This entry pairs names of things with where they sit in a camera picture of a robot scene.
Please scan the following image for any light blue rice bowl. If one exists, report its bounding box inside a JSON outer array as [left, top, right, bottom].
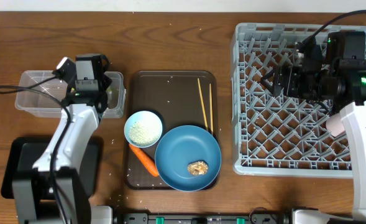
[[124, 111, 163, 147]]

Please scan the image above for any blue plate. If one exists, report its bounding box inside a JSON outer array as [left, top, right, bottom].
[[155, 125, 222, 192]]

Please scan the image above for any brown serving tray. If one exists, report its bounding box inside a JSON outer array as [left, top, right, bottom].
[[124, 70, 218, 190]]

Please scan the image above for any orange carrot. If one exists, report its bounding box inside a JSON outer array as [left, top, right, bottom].
[[129, 144, 159, 177]]

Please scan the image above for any wooden chopstick right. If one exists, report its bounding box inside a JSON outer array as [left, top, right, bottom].
[[209, 83, 214, 135]]

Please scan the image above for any wooden chopstick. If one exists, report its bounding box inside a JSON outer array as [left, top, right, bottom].
[[197, 78, 208, 131], [209, 83, 214, 135]]

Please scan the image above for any clear plastic bin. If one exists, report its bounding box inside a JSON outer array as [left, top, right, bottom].
[[15, 70, 126, 119]]

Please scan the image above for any pink plastic cup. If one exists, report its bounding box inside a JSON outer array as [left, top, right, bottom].
[[326, 113, 345, 137]]

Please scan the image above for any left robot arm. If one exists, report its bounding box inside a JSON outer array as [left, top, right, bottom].
[[12, 54, 113, 223]]

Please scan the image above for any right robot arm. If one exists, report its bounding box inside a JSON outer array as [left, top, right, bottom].
[[260, 30, 366, 223]]

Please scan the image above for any grey dishwasher rack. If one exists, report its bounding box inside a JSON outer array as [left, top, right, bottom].
[[231, 23, 366, 179]]

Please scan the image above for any wooden chopstick left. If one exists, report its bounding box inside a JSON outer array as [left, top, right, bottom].
[[197, 78, 208, 131]]

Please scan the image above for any black bin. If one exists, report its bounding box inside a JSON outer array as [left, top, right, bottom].
[[1, 136, 104, 199]]

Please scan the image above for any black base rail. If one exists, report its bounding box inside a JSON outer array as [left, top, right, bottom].
[[91, 205, 354, 224]]

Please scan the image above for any gold foil wrapper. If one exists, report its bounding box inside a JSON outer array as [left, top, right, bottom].
[[188, 161, 209, 176]]

